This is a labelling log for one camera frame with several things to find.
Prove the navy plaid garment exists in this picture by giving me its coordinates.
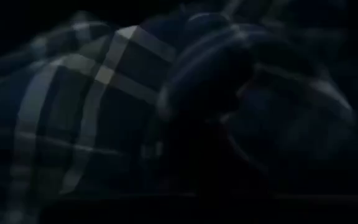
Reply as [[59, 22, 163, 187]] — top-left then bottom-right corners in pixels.
[[0, 12, 180, 224]]

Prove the dark navy garment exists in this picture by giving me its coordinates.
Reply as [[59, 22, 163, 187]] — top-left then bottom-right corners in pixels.
[[157, 18, 357, 175]]

